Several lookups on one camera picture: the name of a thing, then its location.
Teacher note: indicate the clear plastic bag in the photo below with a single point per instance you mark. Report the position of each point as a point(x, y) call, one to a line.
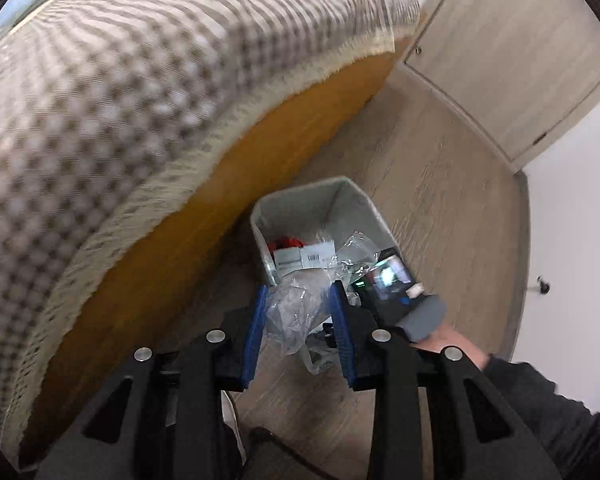
point(292, 310)

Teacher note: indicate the white labelled box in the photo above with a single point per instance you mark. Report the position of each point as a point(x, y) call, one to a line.
point(300, 256)

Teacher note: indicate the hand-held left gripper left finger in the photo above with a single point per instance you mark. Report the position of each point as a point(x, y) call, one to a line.
point(254, 342)

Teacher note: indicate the clear plastic wrapper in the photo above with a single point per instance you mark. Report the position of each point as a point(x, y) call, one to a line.
point(352, 255)

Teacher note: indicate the wooden headboard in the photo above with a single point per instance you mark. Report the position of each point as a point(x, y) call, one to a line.
point(180, 240)

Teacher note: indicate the light wooden door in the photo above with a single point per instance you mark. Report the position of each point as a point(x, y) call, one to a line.
point(510, 55)

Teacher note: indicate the red packet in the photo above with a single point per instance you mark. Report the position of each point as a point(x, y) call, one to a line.
point(286, 243)

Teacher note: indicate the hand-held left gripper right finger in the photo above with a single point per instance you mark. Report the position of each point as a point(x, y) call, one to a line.
point(343, 342)

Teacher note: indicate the grey trash bin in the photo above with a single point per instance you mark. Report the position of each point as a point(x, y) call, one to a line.
point(325, 205)

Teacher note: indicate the black door stopper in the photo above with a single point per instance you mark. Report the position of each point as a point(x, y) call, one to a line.
point(544, 286)

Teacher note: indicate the person's right hand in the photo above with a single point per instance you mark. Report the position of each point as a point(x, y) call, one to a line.
point(432, 341)

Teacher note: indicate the brown checkered blanket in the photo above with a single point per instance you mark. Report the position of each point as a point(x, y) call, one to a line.
point(130, 110)

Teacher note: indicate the person's right forearm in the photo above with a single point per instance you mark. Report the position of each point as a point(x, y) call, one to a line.
point(545, 410)

